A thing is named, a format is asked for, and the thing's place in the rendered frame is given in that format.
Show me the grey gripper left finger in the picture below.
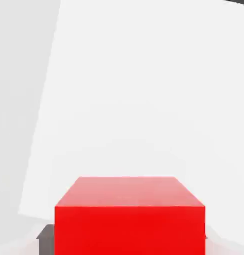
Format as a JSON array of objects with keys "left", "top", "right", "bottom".
[{"left": 5, "top": 224, "right": 55, "bottom": 255}]

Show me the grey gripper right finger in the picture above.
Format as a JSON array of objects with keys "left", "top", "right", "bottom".
[{"left": 205, "top": 225, "right": 240, "bottom": 255}]

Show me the small red cube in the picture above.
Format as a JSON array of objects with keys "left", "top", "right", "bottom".
[{"left": 54, "top": 176, "right": 206, "bottom": 255}]

